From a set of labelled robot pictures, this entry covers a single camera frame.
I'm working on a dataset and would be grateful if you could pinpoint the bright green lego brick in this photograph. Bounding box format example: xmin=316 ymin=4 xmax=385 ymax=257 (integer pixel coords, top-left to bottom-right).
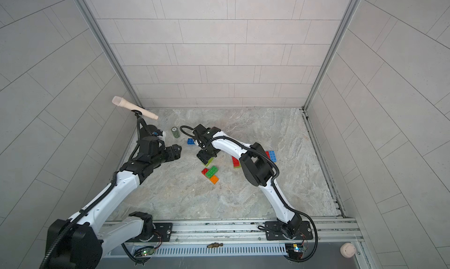
xmin=205 ymin=166 xmax=219 ymax=179

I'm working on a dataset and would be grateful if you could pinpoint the light blue lego brick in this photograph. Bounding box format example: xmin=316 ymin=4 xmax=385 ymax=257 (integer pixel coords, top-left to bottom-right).
xmin=269 ymin=151 xmax=277 ymax=162

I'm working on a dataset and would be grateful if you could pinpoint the orange lego brick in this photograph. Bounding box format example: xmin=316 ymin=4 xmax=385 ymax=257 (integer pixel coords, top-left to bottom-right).
xmin=209 ymin=175 xmax=219 ymax=184

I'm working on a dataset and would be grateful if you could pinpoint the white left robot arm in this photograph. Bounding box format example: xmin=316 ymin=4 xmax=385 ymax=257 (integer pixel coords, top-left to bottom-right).
xmin=40 ymin=135 xmax=182 ymax=269

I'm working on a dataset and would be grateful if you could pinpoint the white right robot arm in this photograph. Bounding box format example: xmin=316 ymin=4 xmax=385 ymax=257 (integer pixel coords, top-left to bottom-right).
xmin=192 ymin=124 xmax=302 ymax=236

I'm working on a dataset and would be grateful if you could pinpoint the black microphone stand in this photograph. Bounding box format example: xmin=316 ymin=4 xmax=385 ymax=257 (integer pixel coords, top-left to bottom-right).
xmin=132 ymin=110 xmax=155 ymax=140

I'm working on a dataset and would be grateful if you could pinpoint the green battery cell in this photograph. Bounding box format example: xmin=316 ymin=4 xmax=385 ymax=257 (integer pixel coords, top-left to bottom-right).
xmin=171 ymin=127 xmax=180 ymax=138

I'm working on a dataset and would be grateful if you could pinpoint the beige microphone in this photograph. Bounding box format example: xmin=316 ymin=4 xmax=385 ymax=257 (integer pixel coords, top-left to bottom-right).
xmin=112 ymin=96 xmax=159 ymax=120

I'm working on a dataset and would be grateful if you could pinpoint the left circuit board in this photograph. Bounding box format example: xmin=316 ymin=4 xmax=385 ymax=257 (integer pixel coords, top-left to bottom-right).
xmin=134 ymin=246 xmax=155 ymax=258

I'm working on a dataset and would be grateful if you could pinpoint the circuit board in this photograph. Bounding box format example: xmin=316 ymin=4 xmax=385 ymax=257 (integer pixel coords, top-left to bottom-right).
xmin=285 ymin=243 xmax=307 ymax=260
xmin=134 ymin=246 xmax=155 ymax=258

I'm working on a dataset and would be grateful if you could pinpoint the brass fitting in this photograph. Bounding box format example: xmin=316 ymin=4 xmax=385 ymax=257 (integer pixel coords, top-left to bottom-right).
xmin=207 ymin=243 xmax=223 ymax=249

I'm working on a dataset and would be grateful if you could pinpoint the right circuit board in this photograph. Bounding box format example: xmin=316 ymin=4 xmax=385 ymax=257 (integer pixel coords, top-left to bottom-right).
xmin=285 ymin=243 xmax=307 ymax=260

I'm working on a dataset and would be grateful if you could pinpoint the metal corner profile left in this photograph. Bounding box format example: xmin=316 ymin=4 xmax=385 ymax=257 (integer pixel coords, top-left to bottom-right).
xmin=74 ymin=0 xmax=142 ymax=106

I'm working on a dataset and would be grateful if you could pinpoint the metal corner profile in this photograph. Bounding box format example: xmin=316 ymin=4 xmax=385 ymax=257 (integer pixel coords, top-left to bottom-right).
xmin=303 ymin=0 xmax=366 ymax=111
xmin=74 ymin=0 xmax=142 ymax=106

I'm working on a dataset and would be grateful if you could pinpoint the pink round knob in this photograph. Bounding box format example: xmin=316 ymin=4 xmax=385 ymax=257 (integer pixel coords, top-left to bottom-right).
xmin=340 ymin=243 xmax=357 ymax=258

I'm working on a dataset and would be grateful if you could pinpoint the metal corner profile right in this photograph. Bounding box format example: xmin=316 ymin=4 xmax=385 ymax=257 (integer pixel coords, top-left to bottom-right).
xmin=303 ymin=0 xmax=366 ymax=111

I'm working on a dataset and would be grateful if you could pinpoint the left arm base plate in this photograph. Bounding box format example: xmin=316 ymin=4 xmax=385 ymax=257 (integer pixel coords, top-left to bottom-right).
xmin=139 ymin=223 xmax=173 ymax=243

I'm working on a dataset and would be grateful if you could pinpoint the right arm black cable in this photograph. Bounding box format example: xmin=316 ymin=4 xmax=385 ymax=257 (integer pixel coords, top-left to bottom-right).
xmin=180 ymin=124 xmax=319 ymax=263

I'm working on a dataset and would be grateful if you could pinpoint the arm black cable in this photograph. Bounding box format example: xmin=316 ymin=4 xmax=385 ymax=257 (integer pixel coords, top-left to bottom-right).
xmin=38 ymin=114 xmax=152 ymax=269
xmin=180 ymin=124 xmax=319 ymax=263

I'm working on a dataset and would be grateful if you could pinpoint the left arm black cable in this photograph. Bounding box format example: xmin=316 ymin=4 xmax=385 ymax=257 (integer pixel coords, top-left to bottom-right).
xmin=38 ymin=114 xmax=152 ymax=269

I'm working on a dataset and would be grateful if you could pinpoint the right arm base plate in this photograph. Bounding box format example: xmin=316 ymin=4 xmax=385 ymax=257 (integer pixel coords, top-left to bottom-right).
xmin=262 ymin=221 xmax=314 ymax=241

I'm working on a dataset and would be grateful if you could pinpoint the aluminium rail frame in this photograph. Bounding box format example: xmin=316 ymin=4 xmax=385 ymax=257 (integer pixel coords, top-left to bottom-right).
xmin=98 ymin=216 xmax=372 ymax=269

